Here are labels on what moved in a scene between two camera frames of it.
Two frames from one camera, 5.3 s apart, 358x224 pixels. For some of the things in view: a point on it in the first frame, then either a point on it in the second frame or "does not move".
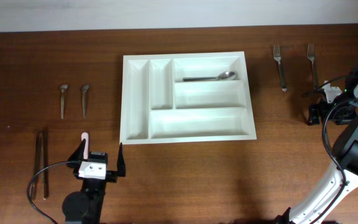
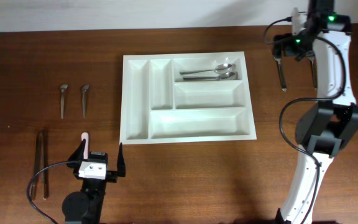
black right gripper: [312, 112] → [288, 48]
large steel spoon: [226, 75] does not move
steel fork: [277, 58] does not move
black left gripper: [112, 175] does not move
